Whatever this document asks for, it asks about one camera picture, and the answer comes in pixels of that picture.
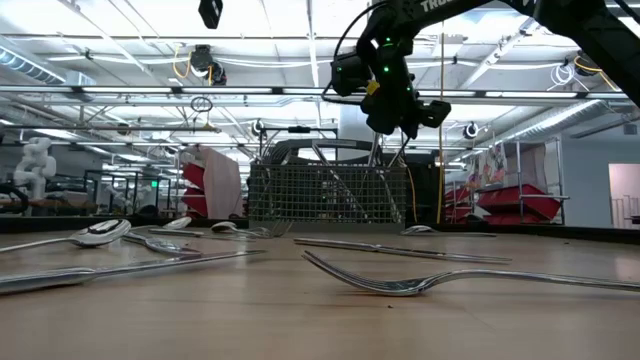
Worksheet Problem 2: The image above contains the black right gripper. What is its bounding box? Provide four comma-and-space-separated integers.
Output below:
360, 74, 452, 142

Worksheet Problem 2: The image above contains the silver spoon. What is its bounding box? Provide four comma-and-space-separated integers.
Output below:
399, 224, 498, 238
209, 220, 275, 239
149, 215, 194, 232
0, 218, 133, 254

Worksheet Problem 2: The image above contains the metal wire cutlery basket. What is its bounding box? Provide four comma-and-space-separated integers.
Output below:
247, 138, 409, 233

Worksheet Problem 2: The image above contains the black equipment cart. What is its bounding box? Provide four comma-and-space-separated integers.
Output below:
405, 162, 440, 225

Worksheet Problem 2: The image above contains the white pink poster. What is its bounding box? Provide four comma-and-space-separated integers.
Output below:
468, 143, 507, 187

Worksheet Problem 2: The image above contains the pale pink sheet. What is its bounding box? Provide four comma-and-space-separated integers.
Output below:
199, 145, 245, 220

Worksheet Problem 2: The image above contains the small red bin rack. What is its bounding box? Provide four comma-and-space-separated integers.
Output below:
180, 161, 207, 219

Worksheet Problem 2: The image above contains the white robot figure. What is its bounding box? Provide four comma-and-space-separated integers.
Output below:
13, 136, 58, 201

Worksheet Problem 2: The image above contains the yellow hanging cable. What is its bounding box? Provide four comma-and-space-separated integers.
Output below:
436, 22, 447, 225

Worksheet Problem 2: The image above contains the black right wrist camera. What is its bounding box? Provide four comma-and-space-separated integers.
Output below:
330, 49, 374, 98

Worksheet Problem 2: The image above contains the metal overhead frame bar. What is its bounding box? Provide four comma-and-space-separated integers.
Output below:
0, 83, 640, 100

